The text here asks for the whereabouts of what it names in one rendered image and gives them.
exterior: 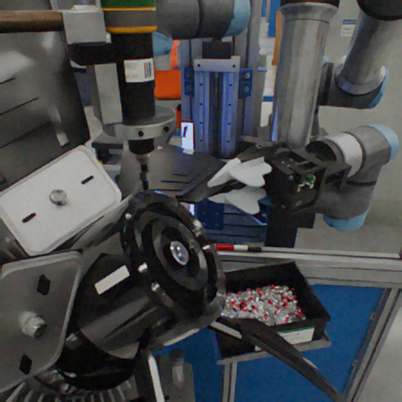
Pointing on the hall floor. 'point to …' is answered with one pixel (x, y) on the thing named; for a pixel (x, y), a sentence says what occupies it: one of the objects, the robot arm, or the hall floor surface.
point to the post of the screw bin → (228, 381)
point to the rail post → (388, 312)
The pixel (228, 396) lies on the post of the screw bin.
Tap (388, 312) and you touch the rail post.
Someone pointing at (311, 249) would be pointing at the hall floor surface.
